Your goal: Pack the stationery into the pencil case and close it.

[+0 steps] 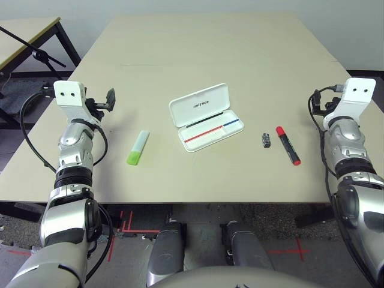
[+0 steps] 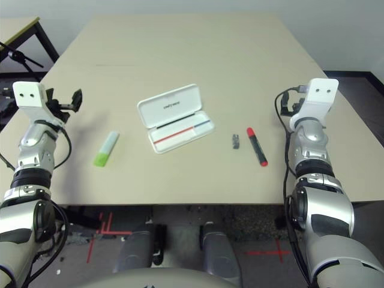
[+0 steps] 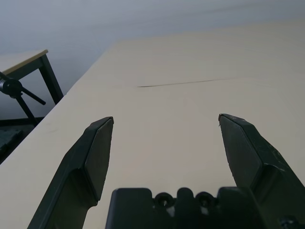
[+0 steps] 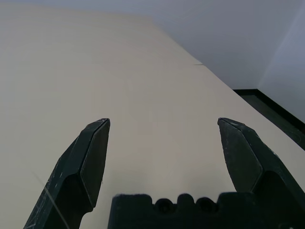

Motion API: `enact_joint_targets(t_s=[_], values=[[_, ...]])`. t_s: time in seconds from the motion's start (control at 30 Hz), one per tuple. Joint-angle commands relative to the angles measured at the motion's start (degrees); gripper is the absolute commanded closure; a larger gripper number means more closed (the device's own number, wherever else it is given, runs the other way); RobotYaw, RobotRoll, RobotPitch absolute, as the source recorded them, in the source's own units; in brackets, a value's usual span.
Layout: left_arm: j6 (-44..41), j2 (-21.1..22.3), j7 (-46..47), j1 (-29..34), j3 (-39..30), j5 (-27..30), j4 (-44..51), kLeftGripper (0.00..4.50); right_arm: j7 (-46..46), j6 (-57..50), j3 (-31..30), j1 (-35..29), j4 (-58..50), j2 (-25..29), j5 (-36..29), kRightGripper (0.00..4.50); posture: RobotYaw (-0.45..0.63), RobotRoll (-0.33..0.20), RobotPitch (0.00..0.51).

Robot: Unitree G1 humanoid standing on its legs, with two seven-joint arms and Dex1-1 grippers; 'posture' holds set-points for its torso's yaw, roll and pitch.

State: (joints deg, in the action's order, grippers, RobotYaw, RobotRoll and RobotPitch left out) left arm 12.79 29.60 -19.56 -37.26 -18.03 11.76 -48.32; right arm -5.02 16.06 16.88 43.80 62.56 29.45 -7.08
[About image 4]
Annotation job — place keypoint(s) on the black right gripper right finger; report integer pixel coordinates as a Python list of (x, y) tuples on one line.
[(243, 155)]

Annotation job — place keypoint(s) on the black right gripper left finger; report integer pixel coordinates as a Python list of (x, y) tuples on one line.
[(71, 179)]

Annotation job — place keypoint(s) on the black wall baseboard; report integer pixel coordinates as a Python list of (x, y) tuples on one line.
[(245, 91)]

